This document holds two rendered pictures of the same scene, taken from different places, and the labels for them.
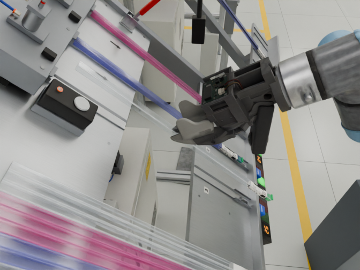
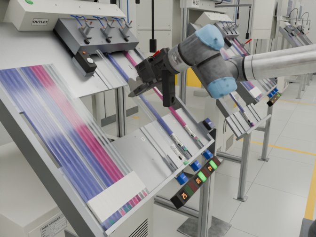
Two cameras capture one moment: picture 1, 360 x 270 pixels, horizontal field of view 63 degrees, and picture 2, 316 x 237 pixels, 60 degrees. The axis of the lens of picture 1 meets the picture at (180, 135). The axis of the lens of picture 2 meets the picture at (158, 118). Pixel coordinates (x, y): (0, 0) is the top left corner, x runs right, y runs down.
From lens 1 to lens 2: 0.67 m
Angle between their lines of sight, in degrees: 37
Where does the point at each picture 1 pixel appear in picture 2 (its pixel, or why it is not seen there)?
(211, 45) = (211, 106)
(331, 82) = (183, 49)
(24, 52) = (78, 37)
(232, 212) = (156, 161)
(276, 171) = not seen: outside the picture
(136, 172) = not seen: hidden behind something
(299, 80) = (172, 50)
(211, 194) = (146, 143)
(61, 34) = (97, 41)
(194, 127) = (135, 83)
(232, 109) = (146, 67)
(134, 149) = not seen: hidden behind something
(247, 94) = (155, 62)
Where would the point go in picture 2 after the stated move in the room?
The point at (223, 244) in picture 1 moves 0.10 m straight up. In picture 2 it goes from (135, 163) to (134, 132)
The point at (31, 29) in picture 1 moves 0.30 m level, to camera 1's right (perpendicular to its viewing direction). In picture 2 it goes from (84, 32) to (160, 33)
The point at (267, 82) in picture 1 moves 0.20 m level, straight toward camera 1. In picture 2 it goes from (162, 54) to (104, 59)
